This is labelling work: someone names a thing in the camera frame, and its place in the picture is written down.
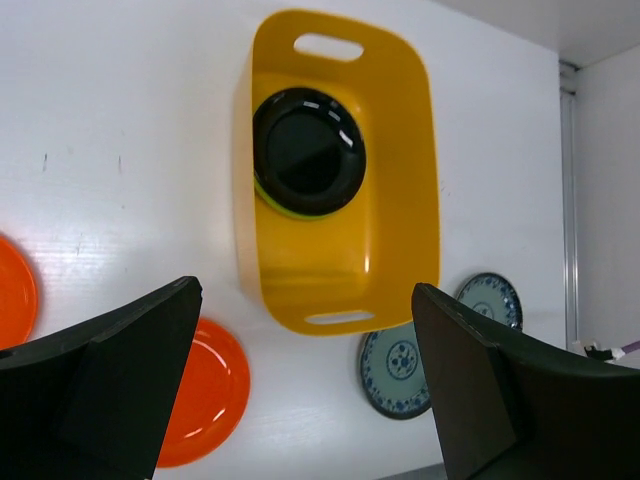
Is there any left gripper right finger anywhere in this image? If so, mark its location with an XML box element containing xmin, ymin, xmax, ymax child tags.
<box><xmin>411</xmin><ymin>283</ymin><xmax>639</xmax><ymax>479</ymax></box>

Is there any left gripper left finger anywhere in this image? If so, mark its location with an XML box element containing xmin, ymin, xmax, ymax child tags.
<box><xmin>1</xmin><ymin>276</ymin><xmax>202</xmax><ymax>479</ymax></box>

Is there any blue patterned plate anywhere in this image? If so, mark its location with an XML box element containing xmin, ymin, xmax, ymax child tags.
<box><xmin>358</xmin><ymin>322</ymin><xmax>431</xmax><ymax>420</ymax></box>
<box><xmin>456</xmin><ymin>272</ymin><xmax>523</xmax><ymax>331</ymax></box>

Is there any orange plate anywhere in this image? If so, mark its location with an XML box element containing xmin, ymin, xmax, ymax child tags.
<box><xmin>1</xmin><ymin>236</ymin><xmax>39</xmax><ymax>349</ymax></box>
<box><xmin>157</xmin><ymin>317</ymin><xmax>251</xmax><ymax>468</ymax></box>

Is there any black plate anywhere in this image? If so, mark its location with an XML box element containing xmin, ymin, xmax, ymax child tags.
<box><xmin>253</xmin><ymin>87</ymin><xmax>367</xmax><ymax>214</ymax></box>

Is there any yellow plastic bin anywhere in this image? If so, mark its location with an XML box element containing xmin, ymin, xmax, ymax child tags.
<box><xmin>231</xmin><ymin>9</ymin><xmax>440</xmax><ymax>336</ymax></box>

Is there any aluminium rail right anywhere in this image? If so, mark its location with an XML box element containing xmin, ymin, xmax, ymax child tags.
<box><xmin>559</xmin><ymin>60</ymin><xmax>579</xmax><ymax>350</ymax></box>

